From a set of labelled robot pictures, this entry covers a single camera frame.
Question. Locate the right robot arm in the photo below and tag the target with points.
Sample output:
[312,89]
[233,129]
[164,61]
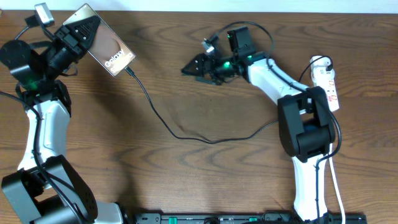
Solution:
[306,125]

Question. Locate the white power strip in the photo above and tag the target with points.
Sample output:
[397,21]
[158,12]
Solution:
[329,88]

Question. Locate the Samsung Galaxy smartphone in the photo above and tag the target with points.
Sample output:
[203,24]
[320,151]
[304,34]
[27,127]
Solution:
[108,48]

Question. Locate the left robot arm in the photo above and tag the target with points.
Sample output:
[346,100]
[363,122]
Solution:
[46,188]

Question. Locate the white USB charger plug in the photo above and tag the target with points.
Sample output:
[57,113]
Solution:
[322,70]

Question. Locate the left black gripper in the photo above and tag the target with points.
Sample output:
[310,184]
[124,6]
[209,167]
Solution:
[70,40]

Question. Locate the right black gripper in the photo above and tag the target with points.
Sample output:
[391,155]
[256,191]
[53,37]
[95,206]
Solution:
[202,58]

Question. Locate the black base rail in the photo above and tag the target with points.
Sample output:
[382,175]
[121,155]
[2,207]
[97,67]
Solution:
[271,217]

